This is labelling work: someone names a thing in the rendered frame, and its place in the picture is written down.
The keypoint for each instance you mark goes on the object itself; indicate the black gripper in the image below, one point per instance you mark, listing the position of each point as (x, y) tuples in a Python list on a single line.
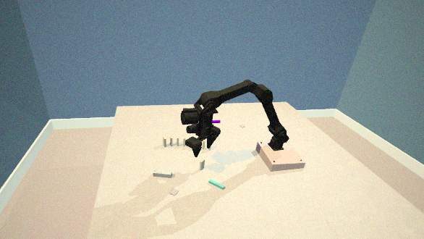
[(209, 132)]

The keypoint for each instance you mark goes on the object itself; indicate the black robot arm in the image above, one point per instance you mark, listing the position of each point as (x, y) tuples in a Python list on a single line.
[(213, 99)]

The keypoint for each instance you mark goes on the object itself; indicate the teal flat bar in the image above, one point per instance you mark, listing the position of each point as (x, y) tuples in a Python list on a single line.
[(216, 184)]

